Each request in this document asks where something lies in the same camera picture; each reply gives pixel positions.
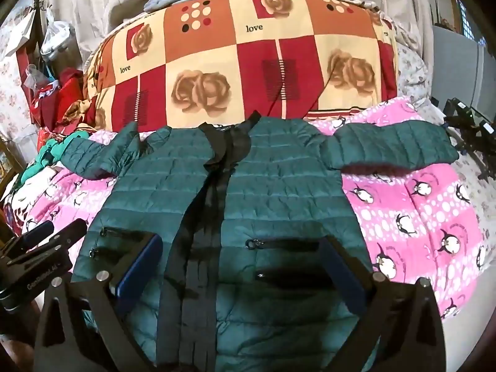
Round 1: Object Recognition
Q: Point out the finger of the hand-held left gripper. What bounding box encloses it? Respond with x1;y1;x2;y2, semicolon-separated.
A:
23;219;88;265
16;220;55;250

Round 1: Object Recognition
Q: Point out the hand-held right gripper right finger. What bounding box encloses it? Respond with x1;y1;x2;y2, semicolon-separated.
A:
318;237;447;372

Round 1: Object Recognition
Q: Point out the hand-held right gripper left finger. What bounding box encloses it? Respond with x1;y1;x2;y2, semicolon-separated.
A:
36;233;164;372

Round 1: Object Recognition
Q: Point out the green puffer jacket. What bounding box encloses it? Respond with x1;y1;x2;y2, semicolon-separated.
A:
64;110;460;372

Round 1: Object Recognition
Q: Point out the person's left forearm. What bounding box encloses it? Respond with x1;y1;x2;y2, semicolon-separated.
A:
0;310;41;372

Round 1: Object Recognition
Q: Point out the red clothes pile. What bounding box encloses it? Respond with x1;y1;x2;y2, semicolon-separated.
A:
33;68;97;132

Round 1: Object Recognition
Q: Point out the teal green cloth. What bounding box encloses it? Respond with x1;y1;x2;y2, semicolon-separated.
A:
19;131;94;185

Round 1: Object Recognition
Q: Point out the pink penguin print blanket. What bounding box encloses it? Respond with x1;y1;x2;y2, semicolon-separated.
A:
15;95;489;319

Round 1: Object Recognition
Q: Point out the gold red satin cloth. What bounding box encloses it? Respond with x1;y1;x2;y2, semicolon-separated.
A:
61;99;98;125

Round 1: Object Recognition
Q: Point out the black tripod stand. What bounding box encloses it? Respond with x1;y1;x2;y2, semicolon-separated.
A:
442;98;496;181

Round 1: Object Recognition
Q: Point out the rose pattern checkered quilt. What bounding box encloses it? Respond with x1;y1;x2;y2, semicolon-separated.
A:
83;0;400;133

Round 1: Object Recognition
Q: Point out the grey panel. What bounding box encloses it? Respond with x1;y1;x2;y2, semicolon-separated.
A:
432;25;496;110

